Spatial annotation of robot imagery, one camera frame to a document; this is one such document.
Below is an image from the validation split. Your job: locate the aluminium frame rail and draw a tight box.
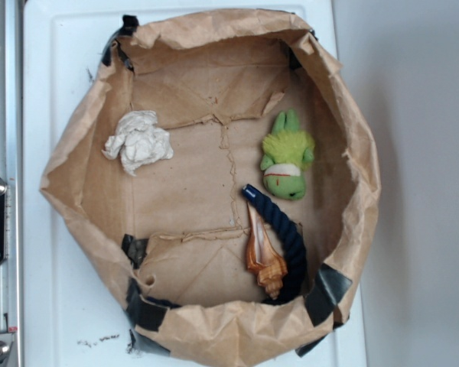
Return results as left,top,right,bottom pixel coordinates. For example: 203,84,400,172
0,1,24,366

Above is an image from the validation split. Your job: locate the orange conch shell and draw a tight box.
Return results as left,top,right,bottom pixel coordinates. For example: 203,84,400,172
246,203,288,300

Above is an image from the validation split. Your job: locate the green plush toy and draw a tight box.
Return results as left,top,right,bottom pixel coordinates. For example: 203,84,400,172
260,109,315,200

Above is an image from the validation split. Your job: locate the white paper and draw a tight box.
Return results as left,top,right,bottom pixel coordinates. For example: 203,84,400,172
102,110,174,177

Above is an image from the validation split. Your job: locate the dark blue rope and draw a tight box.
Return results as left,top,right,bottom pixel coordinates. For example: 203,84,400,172
145,183,308,308

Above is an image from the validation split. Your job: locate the brown paper bag bin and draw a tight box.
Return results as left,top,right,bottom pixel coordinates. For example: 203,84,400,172
41,8,381,366

